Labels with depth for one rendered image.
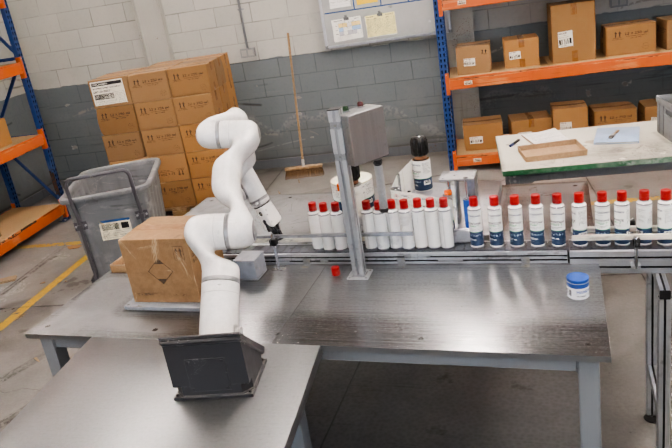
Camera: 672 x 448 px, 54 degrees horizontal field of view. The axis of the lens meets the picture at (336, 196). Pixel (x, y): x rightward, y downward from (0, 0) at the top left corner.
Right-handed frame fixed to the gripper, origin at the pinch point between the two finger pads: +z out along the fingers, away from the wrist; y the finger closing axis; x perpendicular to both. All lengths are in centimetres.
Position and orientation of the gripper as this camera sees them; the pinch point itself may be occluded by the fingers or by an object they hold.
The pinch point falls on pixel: (278, 235)
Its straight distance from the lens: 282.2
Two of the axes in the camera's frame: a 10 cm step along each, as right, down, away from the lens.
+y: 3.0, -3.5, 8.9
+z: 4.6, 8.7, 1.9
